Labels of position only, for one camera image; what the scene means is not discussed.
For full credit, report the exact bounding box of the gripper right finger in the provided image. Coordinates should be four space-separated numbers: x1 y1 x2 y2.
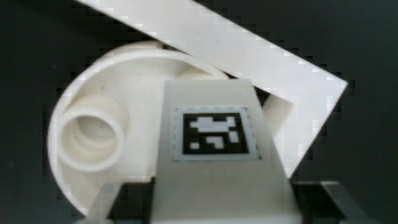
292 181 381 224

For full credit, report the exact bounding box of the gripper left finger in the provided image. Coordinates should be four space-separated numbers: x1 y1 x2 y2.
77 182 155 224

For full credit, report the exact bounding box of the white L-shaped fence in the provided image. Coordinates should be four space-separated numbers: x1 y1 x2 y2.
77 0 347 172

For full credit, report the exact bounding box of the white stool leg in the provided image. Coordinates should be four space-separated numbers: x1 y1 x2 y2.
152 80 303 224

